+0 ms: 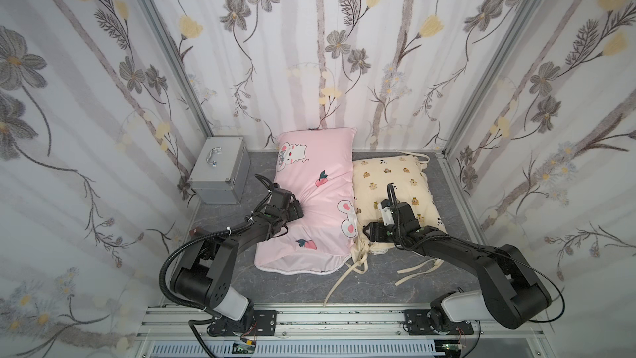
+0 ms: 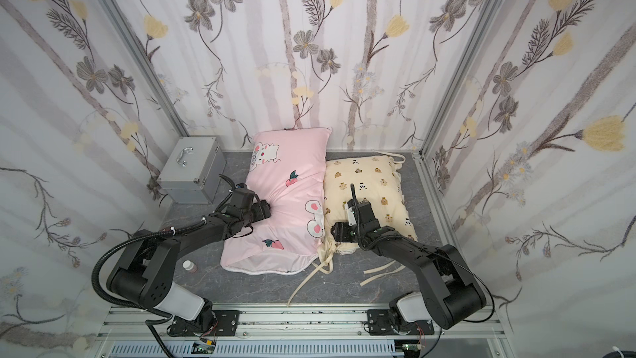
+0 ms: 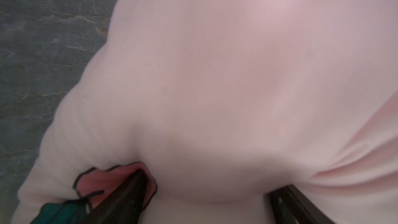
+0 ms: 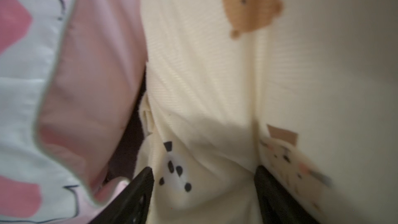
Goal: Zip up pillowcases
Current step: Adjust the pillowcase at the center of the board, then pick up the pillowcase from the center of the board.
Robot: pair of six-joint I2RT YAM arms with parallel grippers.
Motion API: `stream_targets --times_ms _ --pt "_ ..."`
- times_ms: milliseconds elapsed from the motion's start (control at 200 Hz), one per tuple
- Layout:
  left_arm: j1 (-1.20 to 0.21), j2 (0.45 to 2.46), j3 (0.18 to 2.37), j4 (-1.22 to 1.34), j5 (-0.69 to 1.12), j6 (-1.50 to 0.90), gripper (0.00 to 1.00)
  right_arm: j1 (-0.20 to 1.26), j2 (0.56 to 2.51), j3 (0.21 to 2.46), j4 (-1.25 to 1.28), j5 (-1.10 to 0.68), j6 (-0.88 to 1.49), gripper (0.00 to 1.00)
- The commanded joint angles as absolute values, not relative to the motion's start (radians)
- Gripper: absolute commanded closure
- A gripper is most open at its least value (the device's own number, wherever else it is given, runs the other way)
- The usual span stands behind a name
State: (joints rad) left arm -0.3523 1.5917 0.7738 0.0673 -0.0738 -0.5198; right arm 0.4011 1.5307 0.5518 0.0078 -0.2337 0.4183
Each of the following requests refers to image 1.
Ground aluminium mounting rail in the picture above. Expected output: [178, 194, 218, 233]
[130, 304, 556, 357]

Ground cream bear print pillow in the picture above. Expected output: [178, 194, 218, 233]
[322, 152, 447, 307]

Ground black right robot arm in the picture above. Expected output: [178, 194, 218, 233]
[363, 200, 553, 334]

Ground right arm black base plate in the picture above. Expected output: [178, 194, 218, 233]
[403, 309, 475, 336]

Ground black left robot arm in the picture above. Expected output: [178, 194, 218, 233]
[158, 185, 304, 333]

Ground silver aluminium case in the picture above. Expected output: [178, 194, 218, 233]
[189, 136, 251, 205]

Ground pink cartoon pillowcase pillow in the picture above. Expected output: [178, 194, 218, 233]
[254, 128, 358, 275]

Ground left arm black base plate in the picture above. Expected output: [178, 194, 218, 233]
[206, 310, 278, 337]

